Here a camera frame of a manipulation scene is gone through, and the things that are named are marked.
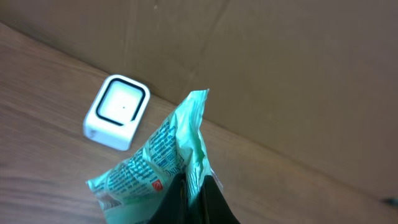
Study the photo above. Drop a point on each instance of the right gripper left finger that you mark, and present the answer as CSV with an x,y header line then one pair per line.
x,y
173,208

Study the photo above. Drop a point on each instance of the teal tissue packet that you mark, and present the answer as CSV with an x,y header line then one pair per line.
x,y
132,191

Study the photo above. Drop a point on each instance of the white barcode scanner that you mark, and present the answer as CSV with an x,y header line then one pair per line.
x,y
116,112

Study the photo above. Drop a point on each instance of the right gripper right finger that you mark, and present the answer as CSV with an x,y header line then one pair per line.
x,y
214,208

